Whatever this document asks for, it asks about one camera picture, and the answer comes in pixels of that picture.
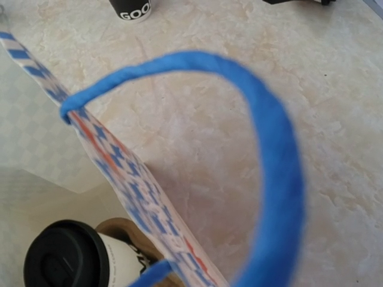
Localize brown cardboard cup carrier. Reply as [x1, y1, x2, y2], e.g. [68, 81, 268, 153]
[95, 217, 183, 287]

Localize black paper cup with straws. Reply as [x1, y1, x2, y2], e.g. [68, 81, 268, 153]
[109, 0, 151, 23]

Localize checkered paper takeout bag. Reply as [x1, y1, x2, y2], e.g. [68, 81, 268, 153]
[1, 31, 305, 286]

